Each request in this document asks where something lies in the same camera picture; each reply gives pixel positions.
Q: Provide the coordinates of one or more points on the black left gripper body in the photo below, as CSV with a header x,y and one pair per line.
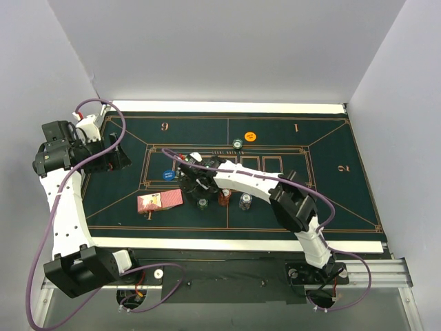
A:
x,y
110,156

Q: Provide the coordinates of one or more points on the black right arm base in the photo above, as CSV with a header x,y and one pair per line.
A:
x,y
301,273

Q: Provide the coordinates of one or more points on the aluminium frame rail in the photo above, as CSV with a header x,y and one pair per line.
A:
x,y
211,290

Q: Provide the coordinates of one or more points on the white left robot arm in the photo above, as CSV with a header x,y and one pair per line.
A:
x,y
71,150

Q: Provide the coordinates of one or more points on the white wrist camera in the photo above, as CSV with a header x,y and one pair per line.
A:
x,y
193,158
90,126

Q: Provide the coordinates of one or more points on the red poker chip stack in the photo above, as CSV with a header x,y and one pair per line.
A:
x,y
224,196

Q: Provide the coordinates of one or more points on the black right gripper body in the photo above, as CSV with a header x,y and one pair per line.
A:
x,y
189,183

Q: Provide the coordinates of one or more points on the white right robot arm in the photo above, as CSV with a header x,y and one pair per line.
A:
x,y
293,204

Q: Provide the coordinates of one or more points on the orange dealer button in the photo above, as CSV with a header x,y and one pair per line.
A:
x,y
250,136

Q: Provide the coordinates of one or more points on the blue small blind button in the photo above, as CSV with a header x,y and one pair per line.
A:
x,y
169,175

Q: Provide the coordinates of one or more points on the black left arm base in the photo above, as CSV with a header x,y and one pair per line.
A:
x,y
134,272

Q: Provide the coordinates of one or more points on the green poker table mat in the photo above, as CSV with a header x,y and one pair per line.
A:
x,y
320,148

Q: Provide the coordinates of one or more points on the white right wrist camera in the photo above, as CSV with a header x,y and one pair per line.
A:
x,y
193,158

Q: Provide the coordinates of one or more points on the green poker chip stack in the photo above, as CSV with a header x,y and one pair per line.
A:
x,y
202,204

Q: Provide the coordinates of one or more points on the blue poker chip stack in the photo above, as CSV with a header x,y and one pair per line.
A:
x,y
245,201

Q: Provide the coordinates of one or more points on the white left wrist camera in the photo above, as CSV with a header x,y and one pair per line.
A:
x,y
90,126

